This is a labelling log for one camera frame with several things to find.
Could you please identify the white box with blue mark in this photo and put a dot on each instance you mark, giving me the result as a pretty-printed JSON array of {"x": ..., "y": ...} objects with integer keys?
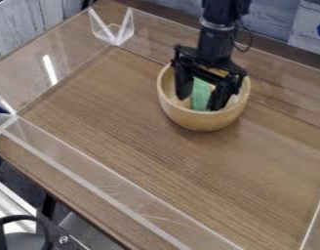
[{"x": 305, "y": 29}]

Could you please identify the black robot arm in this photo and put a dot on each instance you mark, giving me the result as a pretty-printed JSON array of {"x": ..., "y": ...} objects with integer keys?
[{"x": 208, "y": 61}]

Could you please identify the grey metal base plate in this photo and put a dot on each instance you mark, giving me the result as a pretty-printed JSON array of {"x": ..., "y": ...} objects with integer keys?
[{"x": 83, "y": 232}]

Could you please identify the brown wooden bowl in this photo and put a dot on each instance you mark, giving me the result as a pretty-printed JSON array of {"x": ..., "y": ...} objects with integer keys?
[{"x": 193, "y": 119}]

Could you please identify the clear acrylic table barrier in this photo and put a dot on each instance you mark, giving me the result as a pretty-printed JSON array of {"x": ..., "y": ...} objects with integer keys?
[{"x": 162, "y": 188}]

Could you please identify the green rectangular block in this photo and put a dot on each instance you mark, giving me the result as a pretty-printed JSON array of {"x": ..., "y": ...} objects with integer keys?
[{"x": 200, "y": 95}]

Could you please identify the black table leg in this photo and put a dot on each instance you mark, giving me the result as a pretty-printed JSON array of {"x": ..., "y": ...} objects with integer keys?
[{"x": 47, "y": 207}]

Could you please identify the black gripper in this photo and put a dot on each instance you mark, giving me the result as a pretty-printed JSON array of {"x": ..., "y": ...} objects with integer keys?
[{"x": 224, "y": 74}]

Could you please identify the clear acrylic corner bracket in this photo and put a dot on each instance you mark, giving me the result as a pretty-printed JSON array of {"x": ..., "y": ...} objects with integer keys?
[{"x": 111, "y": 33}]

